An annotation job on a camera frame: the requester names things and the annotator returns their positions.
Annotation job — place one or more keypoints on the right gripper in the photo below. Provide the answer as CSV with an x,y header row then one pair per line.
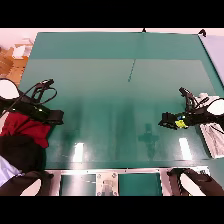
x,y
170,120

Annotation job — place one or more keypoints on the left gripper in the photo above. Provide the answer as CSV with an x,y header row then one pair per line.
x,y
56,117

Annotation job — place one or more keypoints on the red T-shirt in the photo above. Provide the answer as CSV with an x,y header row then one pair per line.
x,y
25,128

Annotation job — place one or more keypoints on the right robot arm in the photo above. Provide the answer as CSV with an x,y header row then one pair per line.
x,y
213,111

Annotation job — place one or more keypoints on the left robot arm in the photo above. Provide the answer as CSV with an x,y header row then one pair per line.
x,y
30,110

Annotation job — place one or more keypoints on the white garment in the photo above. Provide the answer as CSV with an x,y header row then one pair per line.
x,y
213,135

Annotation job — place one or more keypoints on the black garment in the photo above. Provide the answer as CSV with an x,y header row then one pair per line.
x,y
20,151

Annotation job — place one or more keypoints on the pale blue garment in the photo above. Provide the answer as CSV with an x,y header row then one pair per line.
x,y
6,170

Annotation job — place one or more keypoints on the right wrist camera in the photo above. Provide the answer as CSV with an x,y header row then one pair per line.
x,y
186,93

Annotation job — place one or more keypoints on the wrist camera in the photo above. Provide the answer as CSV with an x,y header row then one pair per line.
x,y
44,83
186,93

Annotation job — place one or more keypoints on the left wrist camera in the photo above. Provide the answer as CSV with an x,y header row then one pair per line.
x,y
44,83

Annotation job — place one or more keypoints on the silver frame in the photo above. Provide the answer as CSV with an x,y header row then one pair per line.
x,y
106,183

